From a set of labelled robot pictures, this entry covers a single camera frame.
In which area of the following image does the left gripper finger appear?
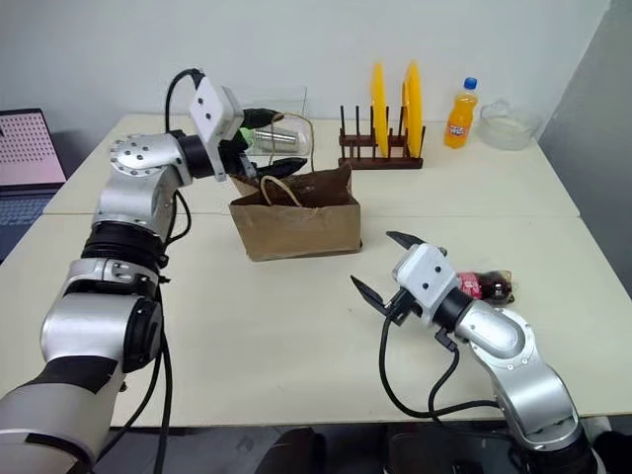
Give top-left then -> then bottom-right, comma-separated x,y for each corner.
252,107 -> 286,127
255,156 -> 310,179

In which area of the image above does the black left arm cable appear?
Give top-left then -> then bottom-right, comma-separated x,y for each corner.
93,67 -> 206,474

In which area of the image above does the orange soda bottle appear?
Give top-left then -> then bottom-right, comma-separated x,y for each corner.
442,76 -> 481,149

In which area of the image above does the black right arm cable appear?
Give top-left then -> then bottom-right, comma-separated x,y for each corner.
378,315 -> 503,424

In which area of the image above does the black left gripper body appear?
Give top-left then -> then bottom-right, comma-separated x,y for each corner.
221,110 -> 259,178

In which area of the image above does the dark rounded shape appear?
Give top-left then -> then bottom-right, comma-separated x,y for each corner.
256,427 -> 328,474

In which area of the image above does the small cola bottle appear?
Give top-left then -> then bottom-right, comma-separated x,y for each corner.
456,268 -> 521,304

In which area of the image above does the yellow plate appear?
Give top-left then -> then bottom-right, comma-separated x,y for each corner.
370,62 -> 392,159
401,60 -> 427,158

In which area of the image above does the dark wooden plate rack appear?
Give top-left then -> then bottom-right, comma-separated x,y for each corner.
338,103 -> 425,171

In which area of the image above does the clear plastic box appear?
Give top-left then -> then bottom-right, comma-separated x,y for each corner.
241,86 -> 309,155

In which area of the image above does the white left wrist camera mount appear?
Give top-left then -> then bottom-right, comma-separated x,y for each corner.
190,76 -> 246,184

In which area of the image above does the brown paper bag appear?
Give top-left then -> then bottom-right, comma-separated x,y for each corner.
228,112 -> 362,264

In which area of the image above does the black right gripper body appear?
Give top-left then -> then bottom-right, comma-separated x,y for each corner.
385,290 -> 424,327

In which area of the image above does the clear glass bowl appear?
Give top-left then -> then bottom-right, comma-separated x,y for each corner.
478,98 -> 544,150

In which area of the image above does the open laptop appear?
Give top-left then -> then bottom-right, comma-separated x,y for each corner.
0,108 -> 68,263

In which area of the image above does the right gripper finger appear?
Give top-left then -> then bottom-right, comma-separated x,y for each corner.
350,275 -> 394,318
385,230 -> 431,254

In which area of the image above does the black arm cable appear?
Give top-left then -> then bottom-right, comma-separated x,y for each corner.
378,315 -> 503,424
93,67 -> 206,474

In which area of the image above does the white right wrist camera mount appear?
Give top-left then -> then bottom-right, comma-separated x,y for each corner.
392,243 -> 461,328

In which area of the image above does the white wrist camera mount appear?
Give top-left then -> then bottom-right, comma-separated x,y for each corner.
190,76 -> 246,184
392,243 -> 461,328

